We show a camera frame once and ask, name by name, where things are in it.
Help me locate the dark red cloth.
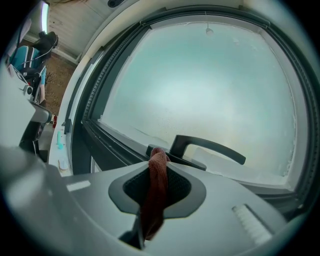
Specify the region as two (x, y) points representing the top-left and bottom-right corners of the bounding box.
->
(139, 146), (172, 241)

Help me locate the person's pink shirt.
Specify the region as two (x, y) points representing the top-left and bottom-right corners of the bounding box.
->
(14, 18), (32, 44)

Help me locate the frosted window with dark frame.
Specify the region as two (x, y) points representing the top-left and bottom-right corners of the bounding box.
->
(63, 4), (320, 221)

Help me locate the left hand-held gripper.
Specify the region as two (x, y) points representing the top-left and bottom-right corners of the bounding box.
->
(0, 61), (53, 151)

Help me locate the black window handle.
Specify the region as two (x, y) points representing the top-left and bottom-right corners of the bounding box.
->
(145, 134), (247, 172)

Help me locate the low clear window pane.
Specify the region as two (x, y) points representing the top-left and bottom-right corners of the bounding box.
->
(90, 156), (103, 174)

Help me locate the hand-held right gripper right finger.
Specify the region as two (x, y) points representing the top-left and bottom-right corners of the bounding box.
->
(143, 161), (289, 256)

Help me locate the ceiling tube light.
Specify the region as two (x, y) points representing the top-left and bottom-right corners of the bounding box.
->
(41, 1), (50, 32)

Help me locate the white-edged frosted window pane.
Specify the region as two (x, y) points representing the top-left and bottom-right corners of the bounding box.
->
(97, 21), (299, 179)

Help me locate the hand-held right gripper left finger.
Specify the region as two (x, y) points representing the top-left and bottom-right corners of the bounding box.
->
(0, 144), (153, 256)

